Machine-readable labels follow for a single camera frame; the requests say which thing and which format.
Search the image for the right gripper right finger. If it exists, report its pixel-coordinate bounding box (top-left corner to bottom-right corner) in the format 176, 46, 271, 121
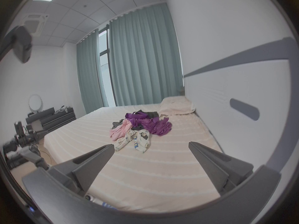
188, 141, 254, 194

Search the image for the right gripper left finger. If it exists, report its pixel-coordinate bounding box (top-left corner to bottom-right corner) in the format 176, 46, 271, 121
48, 144, 115, 197

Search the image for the white printed pyjama top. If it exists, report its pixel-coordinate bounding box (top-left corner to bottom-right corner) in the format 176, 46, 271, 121
114, 128, 152, 153

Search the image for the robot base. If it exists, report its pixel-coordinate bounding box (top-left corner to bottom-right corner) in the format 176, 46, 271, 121
85, 194, 117, 210

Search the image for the bed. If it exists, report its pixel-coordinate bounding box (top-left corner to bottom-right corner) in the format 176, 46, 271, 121
43, 37, 299, 213

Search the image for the pile of clothes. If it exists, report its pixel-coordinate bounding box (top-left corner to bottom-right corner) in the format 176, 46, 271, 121
110, 110, 173, 142

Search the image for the pale pink pillow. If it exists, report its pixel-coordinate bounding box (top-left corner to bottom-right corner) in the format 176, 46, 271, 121
159, 96, 196, 116

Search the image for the round white mirror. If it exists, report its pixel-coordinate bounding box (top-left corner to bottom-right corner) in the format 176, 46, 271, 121
28, 94, 43, 113

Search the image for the narrow blue-green curtain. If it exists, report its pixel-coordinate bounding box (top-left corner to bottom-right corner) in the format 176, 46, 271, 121
76, 29, 104, 115

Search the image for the window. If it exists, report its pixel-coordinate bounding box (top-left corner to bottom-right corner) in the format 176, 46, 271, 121
98, 25, 116, 107

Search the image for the wide blue-green curtain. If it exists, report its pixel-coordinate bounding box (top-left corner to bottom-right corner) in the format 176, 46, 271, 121
109, 3, 184, 107

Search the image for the ceiling air conditioner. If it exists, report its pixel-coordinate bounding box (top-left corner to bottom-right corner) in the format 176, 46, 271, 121
22, 14, 50, 36

